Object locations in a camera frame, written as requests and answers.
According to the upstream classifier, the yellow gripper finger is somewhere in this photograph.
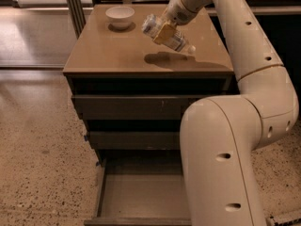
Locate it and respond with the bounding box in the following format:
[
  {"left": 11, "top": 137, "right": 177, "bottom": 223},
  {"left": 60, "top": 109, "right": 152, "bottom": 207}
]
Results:
[{"left": 152, "top": 22, "right": 176, "bottom": 44}]

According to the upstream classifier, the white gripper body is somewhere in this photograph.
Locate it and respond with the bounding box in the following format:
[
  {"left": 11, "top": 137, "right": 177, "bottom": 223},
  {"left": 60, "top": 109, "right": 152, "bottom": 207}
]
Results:
[{"left": 162, "top": 0, "right": 198, "bottom": 25}]

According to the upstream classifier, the blue labelled plastic bottle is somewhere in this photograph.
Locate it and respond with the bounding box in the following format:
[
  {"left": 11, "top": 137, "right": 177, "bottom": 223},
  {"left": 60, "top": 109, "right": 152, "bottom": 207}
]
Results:
[{"left": 142, "top": 14, "right": 196, "bottom": 55}]

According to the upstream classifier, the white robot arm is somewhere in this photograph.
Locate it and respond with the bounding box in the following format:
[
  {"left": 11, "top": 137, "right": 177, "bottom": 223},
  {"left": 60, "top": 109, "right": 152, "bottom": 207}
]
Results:
[{"left": 163, "top": 0, "right": 299, "bottom": 226}]

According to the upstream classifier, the brown drawer cabinet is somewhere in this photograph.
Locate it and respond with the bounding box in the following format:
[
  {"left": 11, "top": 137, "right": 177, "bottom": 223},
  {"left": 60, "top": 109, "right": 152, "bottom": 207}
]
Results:
[{"left": 62, "top": 3, "right": 241, "bottom": 226}]

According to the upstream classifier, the top drawer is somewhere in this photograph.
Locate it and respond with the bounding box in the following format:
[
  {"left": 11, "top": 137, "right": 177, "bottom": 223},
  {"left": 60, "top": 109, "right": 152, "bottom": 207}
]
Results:
[{"left": 71, "top": 94, "right": 205, "bottom": 121}]

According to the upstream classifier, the open bottom drawer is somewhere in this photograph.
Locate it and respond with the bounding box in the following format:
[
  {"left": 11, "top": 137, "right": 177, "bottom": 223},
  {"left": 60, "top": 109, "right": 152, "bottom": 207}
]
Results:
[{"left": 84, "top": 156, "right": 191, "bottom": 226}]

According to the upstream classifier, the white ceramic bowl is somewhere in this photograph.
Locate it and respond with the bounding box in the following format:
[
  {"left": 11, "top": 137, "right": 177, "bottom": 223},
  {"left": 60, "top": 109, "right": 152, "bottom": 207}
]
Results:
[{"left": 105, "top": 6, "right": 135, "bottom": 30}]

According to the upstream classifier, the white power strip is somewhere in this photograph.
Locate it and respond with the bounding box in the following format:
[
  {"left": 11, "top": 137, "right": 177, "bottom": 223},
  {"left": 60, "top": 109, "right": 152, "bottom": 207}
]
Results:
[{"left": 267, "top": 212, "right": 301, "bottom": 226}]

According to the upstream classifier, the metal frame post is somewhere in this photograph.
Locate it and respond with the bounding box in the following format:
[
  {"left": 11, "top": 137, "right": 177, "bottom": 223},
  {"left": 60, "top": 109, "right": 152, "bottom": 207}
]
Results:
[{"left": 66, "top": 0, "right": 86, "bottom": 38}]

